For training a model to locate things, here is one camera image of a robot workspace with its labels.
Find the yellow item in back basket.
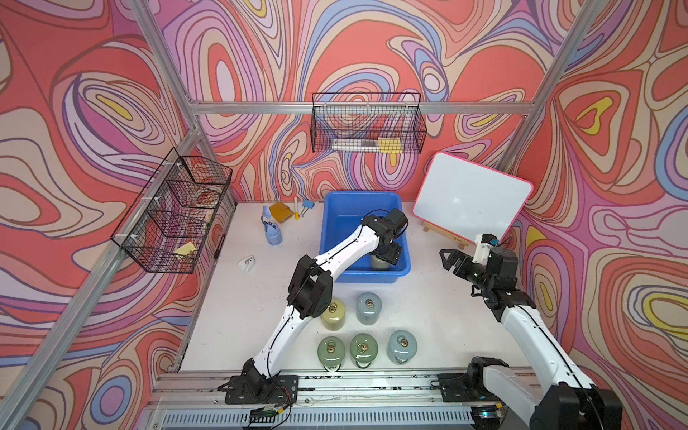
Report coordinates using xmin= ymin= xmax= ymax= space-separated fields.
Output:
xmin=376 ymin=137 xmax=404 ymax=154

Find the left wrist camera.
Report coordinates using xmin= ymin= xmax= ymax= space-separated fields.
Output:
xmin=384 ymin=208 xmax=409 ymax=238

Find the black wire basket left wall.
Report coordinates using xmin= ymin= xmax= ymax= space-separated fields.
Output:
xmin=110 ymin=149 xmax=233 ymax=274

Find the black wire basket wall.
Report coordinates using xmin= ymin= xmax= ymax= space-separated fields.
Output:
xmin=110 ymin=149 xmax=233 ymax=274
xmin=310 ymin=90 xmax=427 ymax=154

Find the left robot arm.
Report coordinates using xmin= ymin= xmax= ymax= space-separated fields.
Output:
xmin=218 ymin=209 xmax=409 ymax=406

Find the black wire basket back wall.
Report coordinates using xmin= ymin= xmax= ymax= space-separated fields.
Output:
xmin=310 ymin=90 xmax=427 ymax=154

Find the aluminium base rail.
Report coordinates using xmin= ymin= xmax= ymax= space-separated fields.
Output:
xmin=134 ymin=369 xmax=527 ymax=429

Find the blue plastic basket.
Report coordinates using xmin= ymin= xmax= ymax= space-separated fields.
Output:
xmin=319 ymin=191 xmax=411 ymax=284

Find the wooden easel stand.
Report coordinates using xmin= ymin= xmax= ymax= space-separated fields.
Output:
xmin=422 ymin=220 xmax=469 ymax=250

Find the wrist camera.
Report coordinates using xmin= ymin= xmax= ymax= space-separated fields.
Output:
xmin=384 ymin=208 xmax=409 ymax=238
xmin=472 ymin=234 xmax=499 ymax=265

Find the yellow sponge in left basket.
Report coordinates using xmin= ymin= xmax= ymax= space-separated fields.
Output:
xmin=173 ymin=241 xmax=197 ymax=259

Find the blue binder clip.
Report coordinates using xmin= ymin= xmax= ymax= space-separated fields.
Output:
xmin=300 ymin=200 xmax=315 ymax=217

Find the yellow leather wallet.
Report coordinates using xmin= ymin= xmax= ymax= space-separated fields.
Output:
xmin=269 ymin=202 xmax=294 ymax=223

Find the white plastic clip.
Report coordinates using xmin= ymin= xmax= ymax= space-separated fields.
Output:
xmin=238 ymin=255 xmax=255 ymax=273

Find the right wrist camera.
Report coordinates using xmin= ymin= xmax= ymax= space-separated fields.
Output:
xmin=472 ymin=234 xmax=499 ymax=265

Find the white board pink frame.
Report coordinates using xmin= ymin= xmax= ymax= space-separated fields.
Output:
xmin=413 ymin=152 xmax=534 ymax=241

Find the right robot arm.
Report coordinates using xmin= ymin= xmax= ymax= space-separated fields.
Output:
xmin=437 ymin=245 xmax=624 ymax=429

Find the white tube in back basket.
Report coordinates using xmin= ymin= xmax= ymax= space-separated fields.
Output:
xmin=331 ymin=138 xmax=379 ymax=152

